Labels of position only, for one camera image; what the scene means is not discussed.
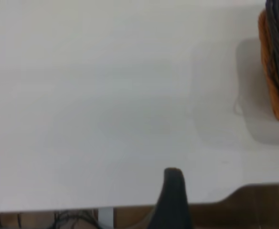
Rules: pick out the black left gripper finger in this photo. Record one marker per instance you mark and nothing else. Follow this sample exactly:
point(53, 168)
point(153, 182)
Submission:
point(173, 202)

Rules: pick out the orange woven wicker basket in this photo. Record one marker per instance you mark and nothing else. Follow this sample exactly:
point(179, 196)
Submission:
point(273, 93)

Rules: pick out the white table leg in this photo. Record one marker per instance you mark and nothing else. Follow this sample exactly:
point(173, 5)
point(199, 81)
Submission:
point(105, 218)

